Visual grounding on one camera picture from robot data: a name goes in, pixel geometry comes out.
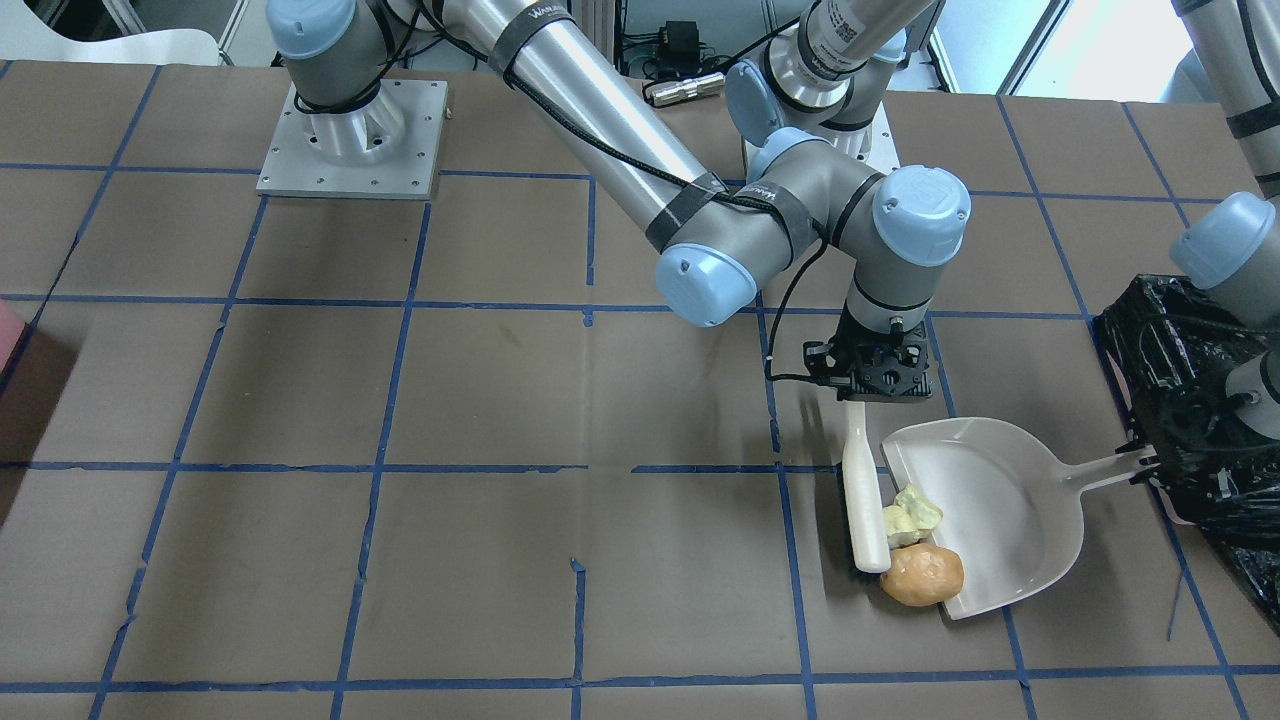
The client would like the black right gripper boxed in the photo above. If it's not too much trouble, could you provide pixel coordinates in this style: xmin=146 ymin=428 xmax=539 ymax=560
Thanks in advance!
xmin=803 ymin=309 xmax=934 ymax=404

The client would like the yellow sponge piece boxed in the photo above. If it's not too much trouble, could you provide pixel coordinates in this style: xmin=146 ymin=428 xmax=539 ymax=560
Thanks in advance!
xmin=882 ymin=503 xmax=931 ymax=550
xmin=893 ymin=483 xmax=945 ymax=530

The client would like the white hand brush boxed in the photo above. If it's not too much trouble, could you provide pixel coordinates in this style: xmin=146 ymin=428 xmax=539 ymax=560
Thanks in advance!
xmin=841 ymin=400 xmax=891 ymax=575

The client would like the white plastic dustpan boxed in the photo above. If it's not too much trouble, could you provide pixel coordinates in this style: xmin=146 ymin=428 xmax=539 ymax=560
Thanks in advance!
xmin=882 ymin=416 xmax=1155 ymax=620

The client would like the brown potato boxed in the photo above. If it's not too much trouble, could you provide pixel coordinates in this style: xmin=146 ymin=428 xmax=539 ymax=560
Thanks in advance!
xmin=878 ymin=542 xmax=965 ymax=607

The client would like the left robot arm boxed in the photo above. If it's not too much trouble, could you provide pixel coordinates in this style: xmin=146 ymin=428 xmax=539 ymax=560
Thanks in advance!
xmin=1004 ymin=1 xmax=1277 ymax=329

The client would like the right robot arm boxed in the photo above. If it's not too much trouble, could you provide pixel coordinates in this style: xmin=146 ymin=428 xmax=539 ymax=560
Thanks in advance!
xmin=266 ymin=1 xmax=972 ymax=402

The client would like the black trash bag bin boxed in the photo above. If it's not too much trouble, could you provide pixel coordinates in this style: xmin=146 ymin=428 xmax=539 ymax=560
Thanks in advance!
xmin=1092 ymin=274 xmax=1279 ymax=626

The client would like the pink plastic bin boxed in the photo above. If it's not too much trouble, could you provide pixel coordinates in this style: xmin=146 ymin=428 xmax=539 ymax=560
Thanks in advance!
xmin=1 ymin=299 xmax=29 ymax=383

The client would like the silver metal connector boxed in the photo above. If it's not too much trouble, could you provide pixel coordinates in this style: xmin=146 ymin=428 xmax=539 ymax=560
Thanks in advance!
xmin=643 ymin=72 xmax=726 ymax=108

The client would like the black power adapter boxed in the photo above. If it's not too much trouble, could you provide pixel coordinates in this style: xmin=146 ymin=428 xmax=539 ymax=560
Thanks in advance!
xmin=655 ymin=20 xmax=703 ymax=64

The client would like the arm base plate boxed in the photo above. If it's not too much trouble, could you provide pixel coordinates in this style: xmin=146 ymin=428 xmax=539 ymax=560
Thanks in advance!
xmin=742 ymin=100 xmax=901 ymax=191
xmin=256 ymin=79 xmax=449 ymax=201

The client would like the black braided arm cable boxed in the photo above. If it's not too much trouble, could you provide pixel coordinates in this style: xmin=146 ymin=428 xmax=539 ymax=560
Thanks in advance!
xmin=410 ymin=0 xmax=851 ymax=386

